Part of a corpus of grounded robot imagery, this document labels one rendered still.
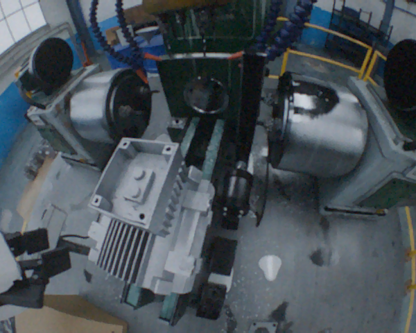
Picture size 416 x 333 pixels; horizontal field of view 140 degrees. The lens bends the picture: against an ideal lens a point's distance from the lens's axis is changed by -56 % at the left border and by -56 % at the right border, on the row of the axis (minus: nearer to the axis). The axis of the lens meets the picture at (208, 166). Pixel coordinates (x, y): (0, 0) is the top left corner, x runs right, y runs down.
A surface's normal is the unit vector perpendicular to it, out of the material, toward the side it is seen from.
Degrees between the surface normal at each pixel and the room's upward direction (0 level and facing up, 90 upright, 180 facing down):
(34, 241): 90
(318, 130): 51
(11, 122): 90
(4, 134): 90
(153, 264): 32
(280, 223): 0
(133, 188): 0
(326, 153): 73
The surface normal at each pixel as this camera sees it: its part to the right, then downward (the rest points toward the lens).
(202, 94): -0.23, 0.83
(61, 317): 0.63, -0.33
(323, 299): -0.07, -0.54
